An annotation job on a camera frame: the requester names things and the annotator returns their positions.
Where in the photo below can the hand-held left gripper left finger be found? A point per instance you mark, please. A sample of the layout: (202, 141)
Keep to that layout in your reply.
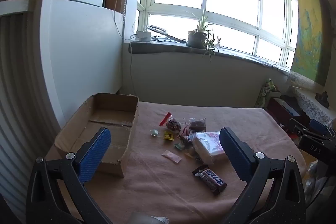
(95, 153)

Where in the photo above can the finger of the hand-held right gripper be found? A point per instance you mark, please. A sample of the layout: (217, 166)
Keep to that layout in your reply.
(319, 125)
(298, 127)

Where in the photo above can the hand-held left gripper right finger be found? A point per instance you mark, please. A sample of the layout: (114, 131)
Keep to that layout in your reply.
(236, 155)

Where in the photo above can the white pink printed packet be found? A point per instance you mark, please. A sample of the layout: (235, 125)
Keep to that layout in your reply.
(210, 146)

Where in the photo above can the cardboard box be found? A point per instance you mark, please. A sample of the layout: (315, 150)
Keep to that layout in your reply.
(113, 115)

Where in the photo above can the brownie packet with red ends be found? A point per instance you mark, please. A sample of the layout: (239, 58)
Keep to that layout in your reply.
(197, 124)

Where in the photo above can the teal candy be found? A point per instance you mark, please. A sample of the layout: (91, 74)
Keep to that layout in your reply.
(179, 146)

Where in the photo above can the green white candy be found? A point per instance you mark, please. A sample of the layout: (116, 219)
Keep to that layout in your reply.
(154, 132)

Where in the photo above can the small pink sachet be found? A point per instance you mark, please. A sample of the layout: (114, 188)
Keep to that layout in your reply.
(171, 156)

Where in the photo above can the cookie packet with red ends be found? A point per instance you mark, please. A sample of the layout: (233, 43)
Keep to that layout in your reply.
(173, 124)

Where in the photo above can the yellow candy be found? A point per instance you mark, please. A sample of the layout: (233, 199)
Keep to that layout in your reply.
(168, 136)

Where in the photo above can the white lace cloth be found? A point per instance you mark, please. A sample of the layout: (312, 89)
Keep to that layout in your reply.
(312, 107)

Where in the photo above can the dark red box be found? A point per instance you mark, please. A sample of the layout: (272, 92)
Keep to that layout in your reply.
(281, 109)

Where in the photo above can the dark figurine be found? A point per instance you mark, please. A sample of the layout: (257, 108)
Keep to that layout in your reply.
(323, 100)

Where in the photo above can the white plastic bag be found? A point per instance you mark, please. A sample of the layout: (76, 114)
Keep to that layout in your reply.
(313, 179)

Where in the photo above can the green patterned bag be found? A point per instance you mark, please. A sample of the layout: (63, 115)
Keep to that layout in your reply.
(265, 92)

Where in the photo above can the white ribbed panel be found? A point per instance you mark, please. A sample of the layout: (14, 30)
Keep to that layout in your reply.
(18, 108)

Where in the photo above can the white cabinet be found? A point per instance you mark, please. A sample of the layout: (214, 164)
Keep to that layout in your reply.
(84, 43)

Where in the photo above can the small white figurine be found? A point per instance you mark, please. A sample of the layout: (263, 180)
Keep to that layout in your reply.
(219, 41)

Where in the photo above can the potted spider plant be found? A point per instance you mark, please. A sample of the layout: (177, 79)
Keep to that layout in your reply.
(196, 39)

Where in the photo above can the grey stone windowsill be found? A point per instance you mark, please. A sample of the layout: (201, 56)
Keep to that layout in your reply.
(162, 48)

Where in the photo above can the wall map poster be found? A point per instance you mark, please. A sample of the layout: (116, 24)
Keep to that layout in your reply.
(309, 37)

